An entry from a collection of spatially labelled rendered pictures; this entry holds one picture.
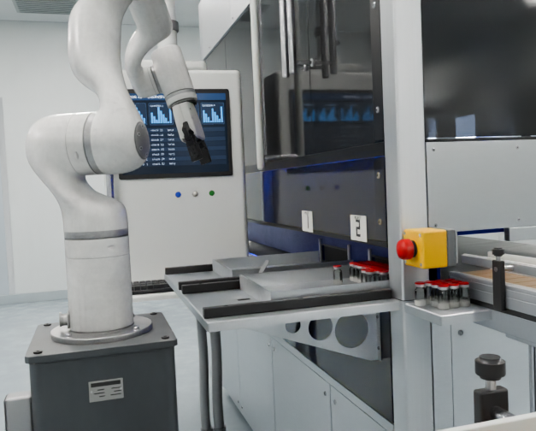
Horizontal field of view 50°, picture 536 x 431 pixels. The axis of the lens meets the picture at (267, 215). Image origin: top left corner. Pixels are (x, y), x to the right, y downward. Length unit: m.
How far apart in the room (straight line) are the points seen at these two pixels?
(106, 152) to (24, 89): 5.65
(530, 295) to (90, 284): 0.78
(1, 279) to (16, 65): 2.24
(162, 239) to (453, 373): 1.15
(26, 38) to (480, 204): 5.97
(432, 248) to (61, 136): 0.72
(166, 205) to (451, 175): 1.12
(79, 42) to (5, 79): 5.59
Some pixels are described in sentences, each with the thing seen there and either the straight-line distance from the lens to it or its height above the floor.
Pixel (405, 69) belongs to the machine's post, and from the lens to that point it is 1.23.
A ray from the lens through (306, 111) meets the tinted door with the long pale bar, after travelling 1.70.
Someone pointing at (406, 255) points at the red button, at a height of 0.99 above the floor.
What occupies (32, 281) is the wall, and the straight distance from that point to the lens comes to 6.71.
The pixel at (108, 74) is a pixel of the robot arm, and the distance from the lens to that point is 1.16.
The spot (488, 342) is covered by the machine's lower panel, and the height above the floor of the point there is 0.77.
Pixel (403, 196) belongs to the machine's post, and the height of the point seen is 1.10.
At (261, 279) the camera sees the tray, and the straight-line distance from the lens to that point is 1.44.
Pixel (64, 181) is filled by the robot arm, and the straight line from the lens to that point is 1.15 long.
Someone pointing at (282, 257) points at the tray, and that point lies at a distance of 1.81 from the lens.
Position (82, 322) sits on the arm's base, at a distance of 1.15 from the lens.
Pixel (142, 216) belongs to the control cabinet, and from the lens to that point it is 2.07.
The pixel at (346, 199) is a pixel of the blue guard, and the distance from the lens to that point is 1.43.
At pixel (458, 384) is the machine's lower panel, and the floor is 0.69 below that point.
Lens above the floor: 1.13
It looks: 3 degrees down
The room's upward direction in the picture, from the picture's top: 3 degrees counter-clockwise
